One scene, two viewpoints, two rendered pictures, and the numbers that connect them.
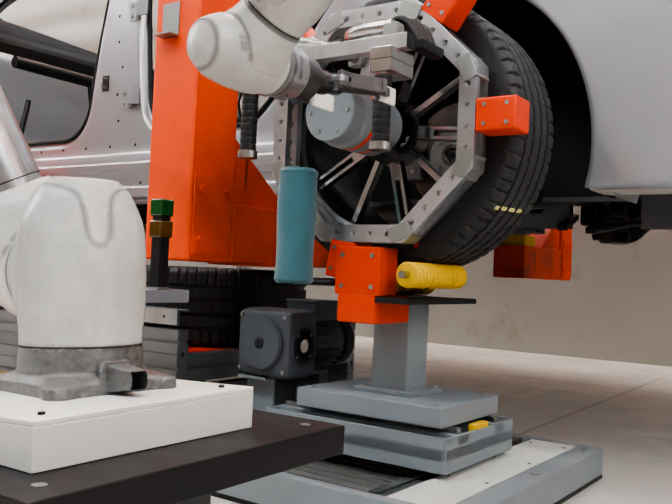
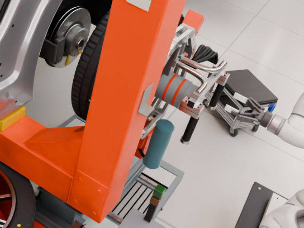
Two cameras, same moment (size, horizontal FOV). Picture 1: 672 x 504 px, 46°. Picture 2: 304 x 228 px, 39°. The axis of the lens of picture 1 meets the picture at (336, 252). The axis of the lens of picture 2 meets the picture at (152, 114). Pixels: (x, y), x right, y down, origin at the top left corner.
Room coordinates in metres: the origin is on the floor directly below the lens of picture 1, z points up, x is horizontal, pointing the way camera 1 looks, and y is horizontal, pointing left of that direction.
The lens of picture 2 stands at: (2.36, 1.53, 1.93)
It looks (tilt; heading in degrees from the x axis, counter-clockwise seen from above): 37 degrees down; 251
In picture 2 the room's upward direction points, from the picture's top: 19 degrees clockwise
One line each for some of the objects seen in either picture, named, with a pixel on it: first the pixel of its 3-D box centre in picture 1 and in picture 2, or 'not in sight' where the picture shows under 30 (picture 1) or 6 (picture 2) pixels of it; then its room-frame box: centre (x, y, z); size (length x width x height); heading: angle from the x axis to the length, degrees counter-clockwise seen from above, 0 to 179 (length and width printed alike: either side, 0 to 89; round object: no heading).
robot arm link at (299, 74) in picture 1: (281, 70); (275, 124); (1.27, 0.10, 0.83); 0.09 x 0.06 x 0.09; 55
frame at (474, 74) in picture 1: (372, 125); (162, 83); (1.82, -0.07, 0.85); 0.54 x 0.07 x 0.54; 55
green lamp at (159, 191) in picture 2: (162, 207); (159, 191); (1.84, 0.41, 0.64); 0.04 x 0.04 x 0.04; 55
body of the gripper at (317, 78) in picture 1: (308, 80); (261, 116); (1.33, 0.06, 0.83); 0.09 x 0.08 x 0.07; 145
